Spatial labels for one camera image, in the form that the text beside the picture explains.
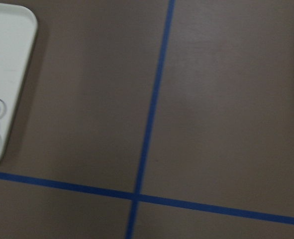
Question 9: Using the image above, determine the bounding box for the cream bear serving tray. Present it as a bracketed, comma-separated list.
[0, 3, 38, 160]

